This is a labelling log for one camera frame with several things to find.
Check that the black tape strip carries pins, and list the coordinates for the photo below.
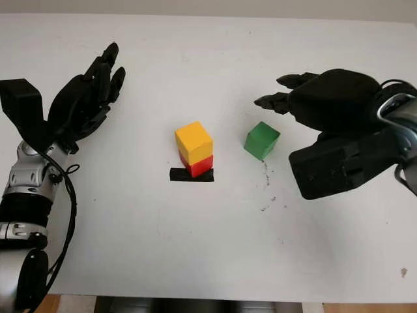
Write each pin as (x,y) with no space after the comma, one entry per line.
(177,176)

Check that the green wooden cube block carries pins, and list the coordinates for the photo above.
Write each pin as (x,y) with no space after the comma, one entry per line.
(260,140)

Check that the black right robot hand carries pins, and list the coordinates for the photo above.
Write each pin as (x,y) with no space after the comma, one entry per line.
(335,101)

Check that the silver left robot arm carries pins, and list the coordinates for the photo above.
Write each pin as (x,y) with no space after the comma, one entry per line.
(26,176)

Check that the yellow wooden cube block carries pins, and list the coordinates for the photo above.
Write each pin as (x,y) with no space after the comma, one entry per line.
(193,140)

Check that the red wooden cube block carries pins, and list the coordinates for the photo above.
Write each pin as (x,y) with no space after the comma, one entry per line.
(200,166)

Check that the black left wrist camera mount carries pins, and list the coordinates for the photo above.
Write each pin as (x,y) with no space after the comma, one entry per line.
(19,101)

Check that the grey robot torso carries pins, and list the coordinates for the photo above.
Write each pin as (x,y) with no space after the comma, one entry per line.
(195,306)

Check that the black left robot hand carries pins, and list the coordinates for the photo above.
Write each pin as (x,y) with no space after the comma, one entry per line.
(78,104)

